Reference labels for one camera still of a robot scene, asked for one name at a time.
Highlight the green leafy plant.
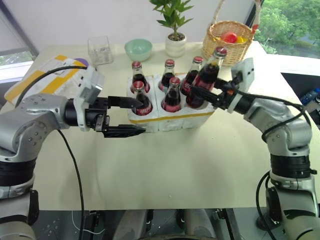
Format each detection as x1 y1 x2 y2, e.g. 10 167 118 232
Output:
149 0 195 39

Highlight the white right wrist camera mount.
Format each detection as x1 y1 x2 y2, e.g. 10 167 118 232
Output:
226 57 255 113

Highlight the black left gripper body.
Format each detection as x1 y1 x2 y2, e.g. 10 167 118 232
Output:
84 96 111 134

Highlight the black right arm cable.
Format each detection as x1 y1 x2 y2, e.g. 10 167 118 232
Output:
234 89 313 240

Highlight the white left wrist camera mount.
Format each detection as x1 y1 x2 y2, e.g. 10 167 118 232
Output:
76 65 106 133

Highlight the blue plastic bottle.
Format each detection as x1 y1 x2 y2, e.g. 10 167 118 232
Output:
299 87 320 106

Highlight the grey rounded shape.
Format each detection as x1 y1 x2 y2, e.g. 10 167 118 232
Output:
183 208 219 240

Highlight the glass cola bottle red cap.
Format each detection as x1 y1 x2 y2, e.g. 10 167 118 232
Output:
179 56 205 96
130 81 153 116
157 59 176 92
130 61 151 94
185 46 229 109
161 76 183 113

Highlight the thin white floor cable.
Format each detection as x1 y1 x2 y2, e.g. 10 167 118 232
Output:
70 210 106 236

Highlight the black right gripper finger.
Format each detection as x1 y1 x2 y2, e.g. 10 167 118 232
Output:
190 85 223 108
213 78 233 90

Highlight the red fruit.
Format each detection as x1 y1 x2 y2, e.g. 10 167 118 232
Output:
221 31 238 43

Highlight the clear square plastic container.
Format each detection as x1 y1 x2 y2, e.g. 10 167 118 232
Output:
87 35 115 66

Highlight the white plant pot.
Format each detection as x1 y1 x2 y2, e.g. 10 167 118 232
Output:
164 32 188 58

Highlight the white foam crate yellow tape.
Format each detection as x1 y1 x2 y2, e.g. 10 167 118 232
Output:
126 72 216 133

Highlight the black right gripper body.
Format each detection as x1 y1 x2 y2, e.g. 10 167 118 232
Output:
214 79 238 110

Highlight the white yellow bag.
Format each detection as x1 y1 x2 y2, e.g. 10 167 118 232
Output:
3 54 97 103

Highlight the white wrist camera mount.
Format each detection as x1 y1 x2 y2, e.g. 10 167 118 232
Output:
226 57 255 113
76 65 106 133

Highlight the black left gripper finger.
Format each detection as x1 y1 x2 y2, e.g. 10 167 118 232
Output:
108 95 142 110
103 123 147 139

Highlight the wicker basket with handle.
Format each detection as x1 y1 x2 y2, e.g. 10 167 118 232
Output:
201 0 262 68

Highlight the mint green bowl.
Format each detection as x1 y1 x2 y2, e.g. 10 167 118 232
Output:
124 38 153 62

